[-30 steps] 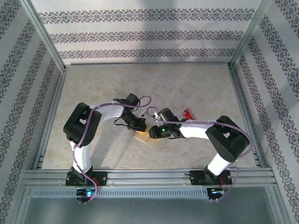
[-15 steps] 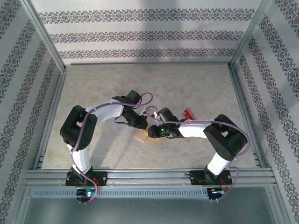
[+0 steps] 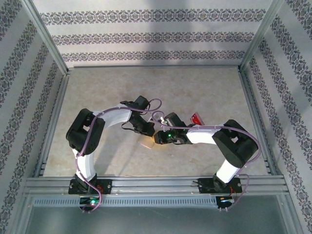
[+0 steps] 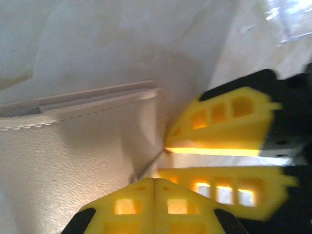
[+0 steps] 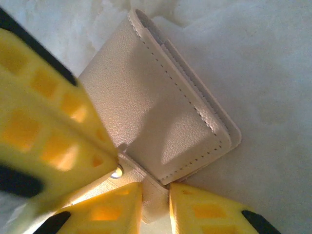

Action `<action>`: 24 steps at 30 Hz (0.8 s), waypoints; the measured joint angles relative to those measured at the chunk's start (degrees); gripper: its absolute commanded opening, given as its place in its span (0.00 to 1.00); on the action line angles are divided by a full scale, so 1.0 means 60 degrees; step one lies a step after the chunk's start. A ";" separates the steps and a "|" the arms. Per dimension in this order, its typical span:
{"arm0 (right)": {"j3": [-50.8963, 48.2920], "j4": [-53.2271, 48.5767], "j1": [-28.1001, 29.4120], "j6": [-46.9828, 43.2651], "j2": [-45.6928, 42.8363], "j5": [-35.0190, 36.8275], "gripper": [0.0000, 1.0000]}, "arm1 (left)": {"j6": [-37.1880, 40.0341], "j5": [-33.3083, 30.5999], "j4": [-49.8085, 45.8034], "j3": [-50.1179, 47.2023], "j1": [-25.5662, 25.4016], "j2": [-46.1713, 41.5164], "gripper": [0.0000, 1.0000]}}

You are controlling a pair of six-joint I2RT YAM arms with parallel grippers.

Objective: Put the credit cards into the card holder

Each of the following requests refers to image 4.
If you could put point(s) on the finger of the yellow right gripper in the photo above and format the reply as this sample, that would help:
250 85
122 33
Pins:
219 142
231 173

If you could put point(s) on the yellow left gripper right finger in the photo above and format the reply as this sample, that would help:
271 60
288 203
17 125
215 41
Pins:
207 219

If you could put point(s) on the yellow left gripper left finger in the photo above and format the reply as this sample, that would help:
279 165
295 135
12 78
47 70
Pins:
107 214

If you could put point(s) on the beige leather card holder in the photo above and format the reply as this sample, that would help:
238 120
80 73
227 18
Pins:
73 158

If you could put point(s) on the clear plastic card box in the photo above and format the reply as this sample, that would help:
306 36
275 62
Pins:
292 24

